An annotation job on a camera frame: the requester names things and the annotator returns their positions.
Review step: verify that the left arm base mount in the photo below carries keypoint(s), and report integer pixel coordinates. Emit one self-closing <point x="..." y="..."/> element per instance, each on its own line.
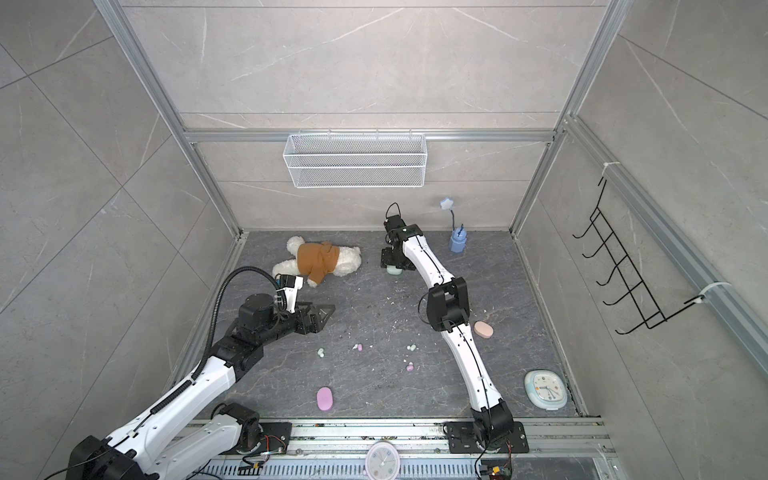
<point x="270" y="438"/>

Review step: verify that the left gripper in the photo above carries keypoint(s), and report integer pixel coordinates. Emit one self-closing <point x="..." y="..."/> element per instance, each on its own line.
<point x="315" y="323"/>

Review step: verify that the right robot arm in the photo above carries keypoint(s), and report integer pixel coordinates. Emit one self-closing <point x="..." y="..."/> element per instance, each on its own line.
<point x="447" y="312"/>

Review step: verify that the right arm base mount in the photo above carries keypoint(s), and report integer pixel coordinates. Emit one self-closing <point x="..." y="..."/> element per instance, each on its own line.
<point x="462" y="439"/>

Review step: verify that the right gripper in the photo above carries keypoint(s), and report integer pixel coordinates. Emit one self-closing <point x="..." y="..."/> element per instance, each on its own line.
<point x="387" y="260"/>

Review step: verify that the white plush dog brown shirt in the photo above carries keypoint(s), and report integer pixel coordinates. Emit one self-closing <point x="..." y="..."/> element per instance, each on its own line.
<point x="316" y="261"/>

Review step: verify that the black wall hook rack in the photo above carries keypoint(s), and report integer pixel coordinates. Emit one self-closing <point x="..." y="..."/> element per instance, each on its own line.
<point x="626" y="272"/>

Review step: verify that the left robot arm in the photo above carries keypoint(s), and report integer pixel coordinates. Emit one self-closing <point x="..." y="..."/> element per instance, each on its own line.
<point x="152" y="446"/>

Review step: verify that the white wire wall basket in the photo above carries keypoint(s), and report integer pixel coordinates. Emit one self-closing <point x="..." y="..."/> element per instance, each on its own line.
<point x="356" y="160"/>

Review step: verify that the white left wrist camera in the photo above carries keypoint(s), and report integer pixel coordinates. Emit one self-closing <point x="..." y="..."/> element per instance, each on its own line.
<point x="287" y="291"/>

